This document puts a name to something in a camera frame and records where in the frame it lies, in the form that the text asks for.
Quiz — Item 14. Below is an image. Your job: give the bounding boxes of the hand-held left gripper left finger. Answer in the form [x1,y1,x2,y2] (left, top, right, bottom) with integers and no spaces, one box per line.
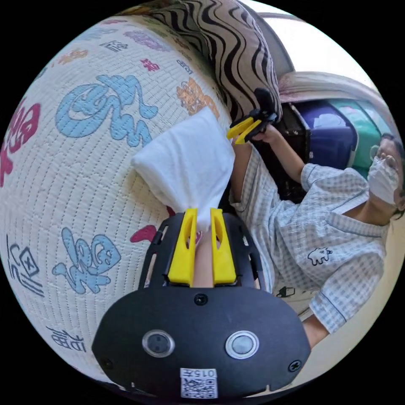
[167,207,199,288]

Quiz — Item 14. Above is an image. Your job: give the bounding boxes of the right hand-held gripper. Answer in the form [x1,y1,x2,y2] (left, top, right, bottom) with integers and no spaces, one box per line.
[226,108,280,146]

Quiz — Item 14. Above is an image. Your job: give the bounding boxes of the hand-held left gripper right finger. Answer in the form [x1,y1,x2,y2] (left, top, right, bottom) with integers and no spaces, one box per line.
[210,208,237,286]

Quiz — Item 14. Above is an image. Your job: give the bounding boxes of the white short sleeve shirt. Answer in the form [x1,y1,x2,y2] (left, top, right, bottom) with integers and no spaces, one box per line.
[131,106,237,232]

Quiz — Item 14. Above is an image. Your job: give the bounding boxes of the person's right forearm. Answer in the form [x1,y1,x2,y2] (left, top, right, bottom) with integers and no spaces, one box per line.
[267,134,310,185]

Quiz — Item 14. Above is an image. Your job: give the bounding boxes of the person's left forearm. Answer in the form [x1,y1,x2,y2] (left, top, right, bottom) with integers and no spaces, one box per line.
[301,314,330,350]

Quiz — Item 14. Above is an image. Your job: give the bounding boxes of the person's right hand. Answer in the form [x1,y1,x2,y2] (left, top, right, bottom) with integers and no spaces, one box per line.
[252,124,283,143]

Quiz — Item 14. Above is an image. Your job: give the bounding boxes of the zebra striped pillow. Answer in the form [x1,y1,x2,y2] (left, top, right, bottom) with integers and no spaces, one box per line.
[121,0,283,124]

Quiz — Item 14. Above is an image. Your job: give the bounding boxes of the purple storage bag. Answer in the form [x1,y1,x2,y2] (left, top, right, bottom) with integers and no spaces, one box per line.
[296,98,360,171]

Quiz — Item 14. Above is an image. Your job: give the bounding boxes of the person's body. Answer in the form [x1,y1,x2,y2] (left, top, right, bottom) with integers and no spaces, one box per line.
[193,132,405,337]

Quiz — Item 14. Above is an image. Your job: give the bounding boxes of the green storage bag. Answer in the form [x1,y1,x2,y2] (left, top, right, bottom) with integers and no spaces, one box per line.
[327,98,394,173]

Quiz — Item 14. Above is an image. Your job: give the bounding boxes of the bed with printed quilt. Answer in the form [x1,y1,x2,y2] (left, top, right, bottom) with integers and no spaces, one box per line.
[0,14,235,385]

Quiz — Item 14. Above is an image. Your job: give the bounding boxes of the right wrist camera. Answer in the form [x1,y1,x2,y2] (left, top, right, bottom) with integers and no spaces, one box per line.
[254,87,275,112]

